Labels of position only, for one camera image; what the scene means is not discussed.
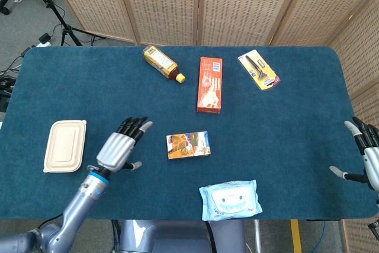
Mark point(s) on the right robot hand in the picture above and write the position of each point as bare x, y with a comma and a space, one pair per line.
371, 158

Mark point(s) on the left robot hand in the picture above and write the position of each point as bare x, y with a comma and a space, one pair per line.
115, 150

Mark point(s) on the small yellow and blue box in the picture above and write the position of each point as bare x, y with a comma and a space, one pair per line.
188, 144

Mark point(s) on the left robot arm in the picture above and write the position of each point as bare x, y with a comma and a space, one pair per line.
80, 199

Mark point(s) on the beige lidded food container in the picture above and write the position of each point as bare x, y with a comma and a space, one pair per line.
65, 146

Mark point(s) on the long orange carton box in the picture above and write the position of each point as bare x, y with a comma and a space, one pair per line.
210, 87

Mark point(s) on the teal table cloth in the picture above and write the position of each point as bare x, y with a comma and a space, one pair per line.
118, 102

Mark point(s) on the tea bottle with yellow cap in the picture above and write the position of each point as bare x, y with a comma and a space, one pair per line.
160, 62

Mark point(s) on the grey robot torso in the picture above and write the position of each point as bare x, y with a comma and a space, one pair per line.
165, 238

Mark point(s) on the light blue wet wipes pack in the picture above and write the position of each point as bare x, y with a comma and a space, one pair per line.
231, 199

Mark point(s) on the white power strip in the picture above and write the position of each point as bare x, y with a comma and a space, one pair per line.
43, 45

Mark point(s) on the black power adapter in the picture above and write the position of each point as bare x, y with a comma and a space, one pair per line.
45, 38

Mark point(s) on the razor in yellow blister pack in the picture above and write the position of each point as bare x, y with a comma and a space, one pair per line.
259, 69

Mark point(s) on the black tripod stand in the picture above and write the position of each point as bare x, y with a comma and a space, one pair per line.
53, 8

